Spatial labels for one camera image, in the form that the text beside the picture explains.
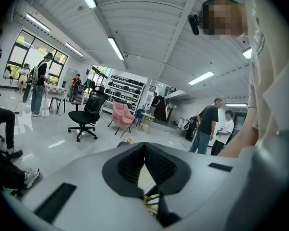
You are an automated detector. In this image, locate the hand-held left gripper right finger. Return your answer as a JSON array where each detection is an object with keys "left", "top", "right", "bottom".
[{"left": 144, "top": 142, "right": 248, "bottom": 231}]

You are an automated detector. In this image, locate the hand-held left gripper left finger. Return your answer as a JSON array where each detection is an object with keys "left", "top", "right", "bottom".
[{"left": 21, "top": 142, "right": 159, "bottom": 231}]

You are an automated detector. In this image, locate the person's right forearm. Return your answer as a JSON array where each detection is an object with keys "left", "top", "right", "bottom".
[{"left": 218, "top": 102, "right": 260, "bottom": 158}]

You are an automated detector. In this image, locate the black mesh office chair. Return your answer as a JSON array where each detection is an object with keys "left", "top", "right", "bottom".
[{"left": 67, "top": 85, "right": 109, "bottom": 143}]

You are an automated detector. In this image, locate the pink padded armchair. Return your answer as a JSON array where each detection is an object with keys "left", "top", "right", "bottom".
[{"left": 107, "top": 101, "right": 136, "bottom": 136}]

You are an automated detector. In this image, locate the blue chair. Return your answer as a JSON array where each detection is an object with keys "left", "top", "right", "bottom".
[{"left": 134, "top": 108, "right": 145, "bottom": 127}]

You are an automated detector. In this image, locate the yellow round side table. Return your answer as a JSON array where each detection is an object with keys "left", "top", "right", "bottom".
[{"left": 141, "top": 112, "right": 156, "bottom": 134}]

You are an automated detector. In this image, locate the table with checkered cloth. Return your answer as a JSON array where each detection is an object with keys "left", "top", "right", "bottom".
[{"left": 43, "top": 84, "right": 68, "bottom": 116}]

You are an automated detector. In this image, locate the white shelf of black cases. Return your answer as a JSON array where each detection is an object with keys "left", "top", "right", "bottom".
[{"left": 103, "top": 75, "right": 145, "bottom": 115}]

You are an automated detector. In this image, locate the black staircase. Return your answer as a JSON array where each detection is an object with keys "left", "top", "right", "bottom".
[{"left": 158, "top": 87, "right": 184, "bottom": 122}]

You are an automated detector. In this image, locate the black floor fan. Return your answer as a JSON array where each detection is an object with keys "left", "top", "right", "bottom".
[{"left": 22, "top": 85, "right": 34, "bottom": 104}]

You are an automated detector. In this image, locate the black framed window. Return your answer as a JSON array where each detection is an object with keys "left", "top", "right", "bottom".
[{"left": 6, "top": 29, "right": 68, "bottom": 86}]

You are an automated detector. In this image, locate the person's beige t-shirt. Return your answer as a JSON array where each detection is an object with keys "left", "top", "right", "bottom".
[{"left": 243, "top": 0, "right": 289, "bottom": 141}]

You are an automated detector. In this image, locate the person's head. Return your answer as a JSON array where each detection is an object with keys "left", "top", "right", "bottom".
[{"left": 198, "top": 0, "right": 248, "bottom": 39}]

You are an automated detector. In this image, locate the black head-worn camera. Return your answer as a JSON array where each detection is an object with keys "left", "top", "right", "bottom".
[{"left": 187, "top": 13, "right": 200, "bottom": 36}]

